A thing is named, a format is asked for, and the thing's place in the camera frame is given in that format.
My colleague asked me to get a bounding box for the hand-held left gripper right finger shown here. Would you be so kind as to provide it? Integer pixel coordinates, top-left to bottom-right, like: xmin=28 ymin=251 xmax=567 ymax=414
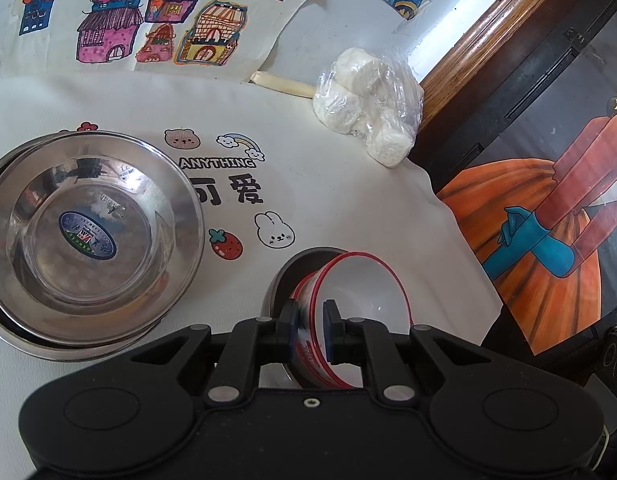
xmin=323 ymin=299 xmax=495 ymax=403

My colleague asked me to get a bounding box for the plain steel plate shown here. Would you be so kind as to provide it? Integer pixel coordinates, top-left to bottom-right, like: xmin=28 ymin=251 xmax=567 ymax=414
xmin=0 ymin=129 xmax=210 ymax=364

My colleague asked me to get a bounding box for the stainless steel bowl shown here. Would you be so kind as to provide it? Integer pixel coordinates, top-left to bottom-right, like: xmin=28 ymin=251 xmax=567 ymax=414
xmin=262 ymin=247 xmax=349 ymax=391

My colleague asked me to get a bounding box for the orange pumpkin poster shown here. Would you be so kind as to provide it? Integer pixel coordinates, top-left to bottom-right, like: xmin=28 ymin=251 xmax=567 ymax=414
xmin=436 ymin=85 xmax=617 ymax=356

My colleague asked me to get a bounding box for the steel plate with blue sticker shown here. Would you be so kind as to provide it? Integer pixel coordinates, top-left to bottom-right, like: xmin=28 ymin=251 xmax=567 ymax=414
xmin=0 ymin=132 xmax=206 ymax=347

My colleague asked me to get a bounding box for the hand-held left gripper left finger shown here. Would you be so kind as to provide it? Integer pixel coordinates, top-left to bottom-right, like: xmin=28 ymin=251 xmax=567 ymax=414
xmin=131 ymin=300 xmax=300 ymax=403

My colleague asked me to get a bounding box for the white printed cartoon cloth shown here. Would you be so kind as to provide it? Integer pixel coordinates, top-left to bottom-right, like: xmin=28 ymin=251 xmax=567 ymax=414
xmin=0 ymin=72 xmax=504 ymax=391

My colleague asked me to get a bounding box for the plastic bag of white buns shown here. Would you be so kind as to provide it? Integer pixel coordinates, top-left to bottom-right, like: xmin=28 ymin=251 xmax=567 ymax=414
xmin=313 ymin=46 xmax=424 ymax=168

